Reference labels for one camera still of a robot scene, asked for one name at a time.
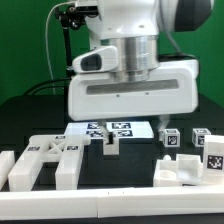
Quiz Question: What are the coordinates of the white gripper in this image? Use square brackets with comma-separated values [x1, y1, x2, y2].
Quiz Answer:
[68, 59, 199, 144]

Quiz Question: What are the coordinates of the white chair seat block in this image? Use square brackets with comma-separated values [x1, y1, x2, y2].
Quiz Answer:
[153, 154, 203, 187]

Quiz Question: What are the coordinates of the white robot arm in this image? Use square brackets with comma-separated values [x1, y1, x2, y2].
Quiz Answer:
[68, 0, 214, 122]

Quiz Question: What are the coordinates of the white tagged cube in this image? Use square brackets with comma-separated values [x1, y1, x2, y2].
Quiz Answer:
[192, 128, 211, 147]
[162, 128, 180, 147]

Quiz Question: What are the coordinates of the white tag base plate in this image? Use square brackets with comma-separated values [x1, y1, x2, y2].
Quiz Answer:
[64, 121, 154, 139]

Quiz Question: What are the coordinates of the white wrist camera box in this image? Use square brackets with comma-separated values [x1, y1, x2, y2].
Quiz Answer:
[72, 46, 119, 73]

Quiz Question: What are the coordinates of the white chair back frame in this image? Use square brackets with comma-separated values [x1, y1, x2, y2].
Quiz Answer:
[8, 134, 91, 192]

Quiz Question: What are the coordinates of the white front wall bar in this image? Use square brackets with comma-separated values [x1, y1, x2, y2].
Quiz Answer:
[0, 186, 224, 220]

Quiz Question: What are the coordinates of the white wall bar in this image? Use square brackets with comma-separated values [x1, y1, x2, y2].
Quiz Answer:
[0, 186, 224, 220]
[0, 151, 15, 190]

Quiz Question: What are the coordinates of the black cable bundle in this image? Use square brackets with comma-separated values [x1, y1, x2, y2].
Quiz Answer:
[22, 77, 72, 97]

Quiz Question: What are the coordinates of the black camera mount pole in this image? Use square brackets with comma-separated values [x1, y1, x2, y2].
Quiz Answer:
[55, 6, 86, 77]

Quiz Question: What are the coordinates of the black overhead camera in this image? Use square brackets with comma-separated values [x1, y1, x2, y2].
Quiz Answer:
[70, 0, 98, 15]

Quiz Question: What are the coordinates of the white left wall bar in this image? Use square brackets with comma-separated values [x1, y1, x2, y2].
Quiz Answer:
[0, 151, 15, 190]

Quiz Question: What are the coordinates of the white cable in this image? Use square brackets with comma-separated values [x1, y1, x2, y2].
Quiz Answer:
[44, 1, 77, 96]

